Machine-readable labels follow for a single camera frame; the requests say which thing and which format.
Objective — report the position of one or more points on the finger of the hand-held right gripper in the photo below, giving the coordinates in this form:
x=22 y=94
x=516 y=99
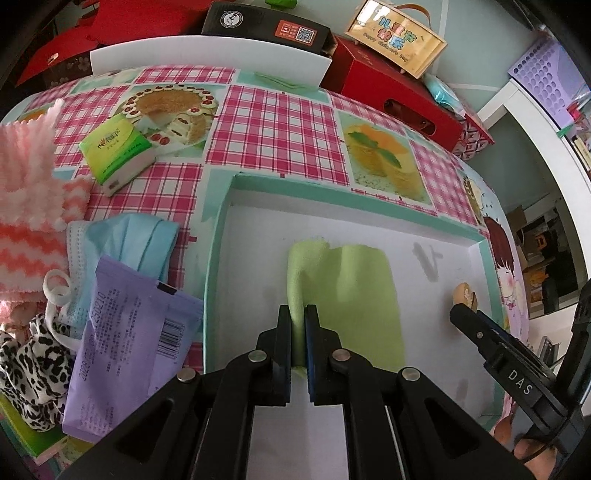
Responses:
x=475 y=332
x=521 y=355

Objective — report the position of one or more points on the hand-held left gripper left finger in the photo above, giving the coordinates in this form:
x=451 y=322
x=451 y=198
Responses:
x=288 y=325

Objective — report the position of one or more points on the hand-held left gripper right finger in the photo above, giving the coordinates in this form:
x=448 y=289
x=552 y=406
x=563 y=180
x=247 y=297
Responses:
x=310 y=350

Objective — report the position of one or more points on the white tray with teal rim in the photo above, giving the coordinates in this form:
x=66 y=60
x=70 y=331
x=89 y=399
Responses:
x=258 y=258

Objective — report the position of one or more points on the green cloth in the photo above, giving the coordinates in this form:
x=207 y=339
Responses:
x=360 y=295

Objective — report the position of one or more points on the purple packet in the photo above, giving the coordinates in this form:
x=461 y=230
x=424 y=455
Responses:
x=124 y=341

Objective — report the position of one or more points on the blue face mask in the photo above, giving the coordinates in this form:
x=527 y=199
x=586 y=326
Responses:
x=134 y=240

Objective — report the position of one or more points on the white face mask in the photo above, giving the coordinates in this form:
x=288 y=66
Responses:
x=76 y=244

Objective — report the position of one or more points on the pink white striped towel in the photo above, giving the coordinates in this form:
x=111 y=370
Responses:
x=27 y=230

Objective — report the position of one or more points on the person's right hand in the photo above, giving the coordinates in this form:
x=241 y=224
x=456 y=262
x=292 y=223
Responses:
x=521 y=454

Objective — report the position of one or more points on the brown cardboard box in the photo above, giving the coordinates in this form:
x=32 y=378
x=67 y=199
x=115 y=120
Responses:
x=517 y=221

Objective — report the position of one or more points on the red patterned box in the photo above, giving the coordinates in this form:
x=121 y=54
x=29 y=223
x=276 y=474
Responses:
x=471 y=138

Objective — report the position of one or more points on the printed pink checked tablecloth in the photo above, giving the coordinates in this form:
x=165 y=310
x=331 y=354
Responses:
x=286 y=129

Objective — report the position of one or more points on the white shelf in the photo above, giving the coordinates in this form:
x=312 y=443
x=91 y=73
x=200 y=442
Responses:
x=531 y=110

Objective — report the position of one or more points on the blue wet wipes pack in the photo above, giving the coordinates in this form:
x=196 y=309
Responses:
x=438 y=92

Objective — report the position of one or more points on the green tissue pack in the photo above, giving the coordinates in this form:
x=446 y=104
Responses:
x=115 y=152

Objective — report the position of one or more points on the black white spotted cloth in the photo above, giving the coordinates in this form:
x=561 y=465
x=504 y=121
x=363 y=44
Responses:
x=32 y=369

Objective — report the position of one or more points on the red box with cutout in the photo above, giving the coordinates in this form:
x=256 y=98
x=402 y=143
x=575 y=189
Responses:
x=369 y=69

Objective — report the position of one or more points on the purple perforated basket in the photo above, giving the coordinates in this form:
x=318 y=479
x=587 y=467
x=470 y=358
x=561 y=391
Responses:
x=540 y=64

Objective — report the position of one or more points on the green flat box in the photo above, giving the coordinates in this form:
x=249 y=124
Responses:
x=27 y=438

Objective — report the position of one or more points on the white board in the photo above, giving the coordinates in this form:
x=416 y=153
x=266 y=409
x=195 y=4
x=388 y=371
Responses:
x=207 y=53

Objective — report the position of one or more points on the black box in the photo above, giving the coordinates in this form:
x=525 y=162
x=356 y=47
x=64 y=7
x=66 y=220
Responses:
x=258 y=23

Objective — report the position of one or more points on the green dumbbell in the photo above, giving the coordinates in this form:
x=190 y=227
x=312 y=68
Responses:
x=281 y=2

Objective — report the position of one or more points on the red flat boxes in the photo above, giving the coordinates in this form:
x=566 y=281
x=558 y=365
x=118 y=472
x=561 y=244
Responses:
x=152 y=18

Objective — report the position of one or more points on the red box with gold clasp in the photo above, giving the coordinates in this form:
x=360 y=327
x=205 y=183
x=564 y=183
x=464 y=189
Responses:
x=46 y=55

